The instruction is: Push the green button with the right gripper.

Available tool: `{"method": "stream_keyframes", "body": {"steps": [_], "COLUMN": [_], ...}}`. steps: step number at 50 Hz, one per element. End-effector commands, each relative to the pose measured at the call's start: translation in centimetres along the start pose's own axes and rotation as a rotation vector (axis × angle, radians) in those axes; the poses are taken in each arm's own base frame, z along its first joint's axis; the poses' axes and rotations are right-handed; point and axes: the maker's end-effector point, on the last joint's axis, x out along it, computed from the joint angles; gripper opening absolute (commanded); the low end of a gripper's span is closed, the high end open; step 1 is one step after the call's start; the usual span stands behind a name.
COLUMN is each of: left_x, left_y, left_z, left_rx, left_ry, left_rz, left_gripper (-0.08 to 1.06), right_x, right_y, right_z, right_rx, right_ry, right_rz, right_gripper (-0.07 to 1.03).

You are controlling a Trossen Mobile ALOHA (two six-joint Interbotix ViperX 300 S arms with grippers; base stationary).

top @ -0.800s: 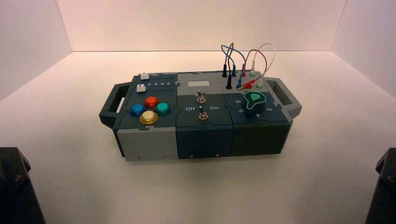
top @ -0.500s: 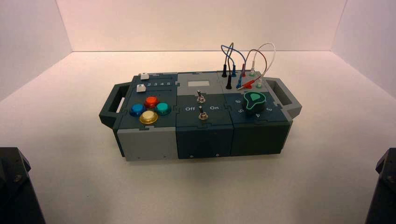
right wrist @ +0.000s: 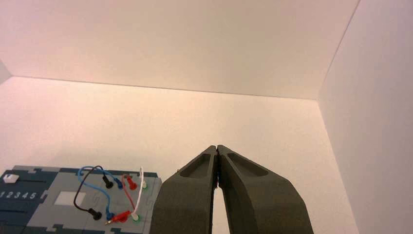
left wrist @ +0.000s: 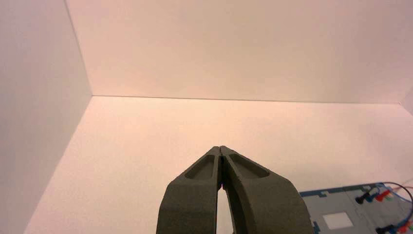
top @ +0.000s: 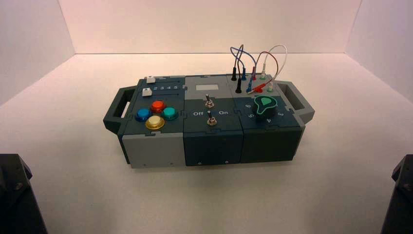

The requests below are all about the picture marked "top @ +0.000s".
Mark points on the green round push button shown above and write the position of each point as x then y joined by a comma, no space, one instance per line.
169,113

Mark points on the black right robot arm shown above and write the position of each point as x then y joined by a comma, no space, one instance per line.
400,206

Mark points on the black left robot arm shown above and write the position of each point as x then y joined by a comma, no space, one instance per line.
16,200

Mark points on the red round push button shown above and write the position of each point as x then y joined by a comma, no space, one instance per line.
158,106

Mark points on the yellow round push button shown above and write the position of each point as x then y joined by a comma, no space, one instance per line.
155,122

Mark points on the blue round push button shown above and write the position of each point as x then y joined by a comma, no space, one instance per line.
143,114

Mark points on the dark teal grey task box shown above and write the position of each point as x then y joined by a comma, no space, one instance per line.
213,148

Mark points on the black green rotary knob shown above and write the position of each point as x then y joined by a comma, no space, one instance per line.
265,109

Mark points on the white slider knob with mark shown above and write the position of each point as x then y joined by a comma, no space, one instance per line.
147,92

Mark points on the plain white slider knob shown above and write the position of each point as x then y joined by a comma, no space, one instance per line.
150,79

